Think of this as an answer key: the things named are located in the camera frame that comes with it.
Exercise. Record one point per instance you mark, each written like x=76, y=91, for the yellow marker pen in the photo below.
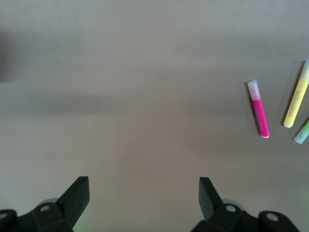
x=295, y=104

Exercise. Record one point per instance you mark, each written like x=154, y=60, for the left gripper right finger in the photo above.
x=212, y=207

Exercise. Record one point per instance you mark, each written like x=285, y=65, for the green marker pen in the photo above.
x=303, y=134

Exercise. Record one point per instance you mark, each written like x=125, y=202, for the pink marker pen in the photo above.
x=260, y=113

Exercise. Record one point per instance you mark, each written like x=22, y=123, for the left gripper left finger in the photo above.
x=72, y=205

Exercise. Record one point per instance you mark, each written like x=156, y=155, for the brown table cover mat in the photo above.
x=144, y=96

